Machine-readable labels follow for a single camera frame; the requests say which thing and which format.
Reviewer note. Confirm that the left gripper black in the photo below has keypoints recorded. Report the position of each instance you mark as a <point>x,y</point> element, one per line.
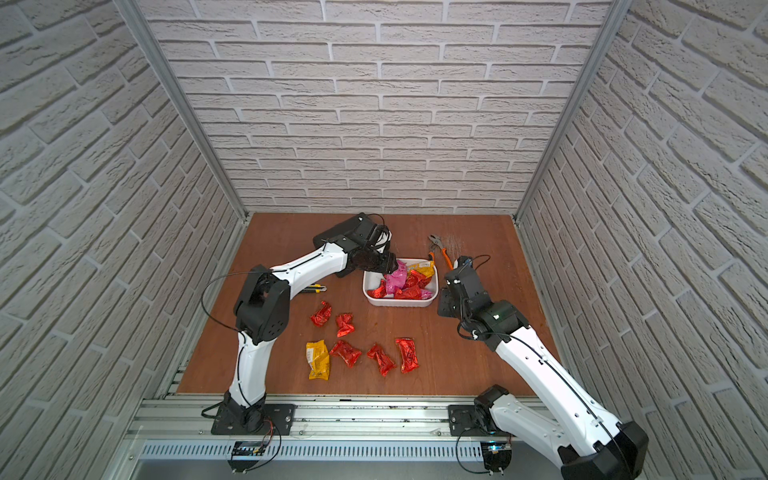
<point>380,261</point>

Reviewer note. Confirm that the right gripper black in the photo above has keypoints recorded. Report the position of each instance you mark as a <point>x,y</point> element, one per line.
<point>443,306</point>

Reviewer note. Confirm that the white plastic storage box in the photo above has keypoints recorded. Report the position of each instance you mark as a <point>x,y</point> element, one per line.
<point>372,280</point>

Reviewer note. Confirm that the red tea bag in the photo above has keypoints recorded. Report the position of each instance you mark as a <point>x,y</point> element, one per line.
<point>409,359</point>
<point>345,326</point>
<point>384,362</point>
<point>322,315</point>

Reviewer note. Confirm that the red tea bag packet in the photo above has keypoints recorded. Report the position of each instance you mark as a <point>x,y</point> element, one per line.
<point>349,354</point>

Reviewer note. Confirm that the yellow tea bag packet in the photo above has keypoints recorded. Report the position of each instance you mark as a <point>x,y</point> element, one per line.
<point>318,359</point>

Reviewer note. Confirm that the magenta tea bag packet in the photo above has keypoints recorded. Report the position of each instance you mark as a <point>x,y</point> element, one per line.
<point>397,279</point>

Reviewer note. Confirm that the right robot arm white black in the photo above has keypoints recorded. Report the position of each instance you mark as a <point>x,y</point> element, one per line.
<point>579,436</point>

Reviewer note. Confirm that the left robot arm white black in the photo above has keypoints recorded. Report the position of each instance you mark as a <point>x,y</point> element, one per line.
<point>262,310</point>

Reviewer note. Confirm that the small yellow tea bag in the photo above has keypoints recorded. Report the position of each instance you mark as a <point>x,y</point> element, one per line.
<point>424,267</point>

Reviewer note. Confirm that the black plastic tool case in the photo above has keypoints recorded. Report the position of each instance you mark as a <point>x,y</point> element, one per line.
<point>351,235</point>

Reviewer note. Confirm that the right controller board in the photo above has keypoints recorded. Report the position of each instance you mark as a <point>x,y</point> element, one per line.
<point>496,456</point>

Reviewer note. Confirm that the controller board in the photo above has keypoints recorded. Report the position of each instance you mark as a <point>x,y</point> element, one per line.
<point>496,456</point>
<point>246,456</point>

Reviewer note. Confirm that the left controller board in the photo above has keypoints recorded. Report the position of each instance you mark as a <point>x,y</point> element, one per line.
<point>246,456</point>

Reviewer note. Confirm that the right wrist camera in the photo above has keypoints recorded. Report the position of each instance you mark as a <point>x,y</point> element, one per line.
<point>465,262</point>

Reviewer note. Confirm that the orange handled pliers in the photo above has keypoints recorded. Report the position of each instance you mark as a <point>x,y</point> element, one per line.
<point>437,242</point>

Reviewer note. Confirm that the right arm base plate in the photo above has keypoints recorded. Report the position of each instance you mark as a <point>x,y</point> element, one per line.
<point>467,420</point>

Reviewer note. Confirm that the aluminium rail frame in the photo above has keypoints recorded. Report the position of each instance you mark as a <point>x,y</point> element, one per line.
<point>408,437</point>

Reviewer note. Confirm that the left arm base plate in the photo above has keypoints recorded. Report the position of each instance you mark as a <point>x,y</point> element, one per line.
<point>279,415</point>

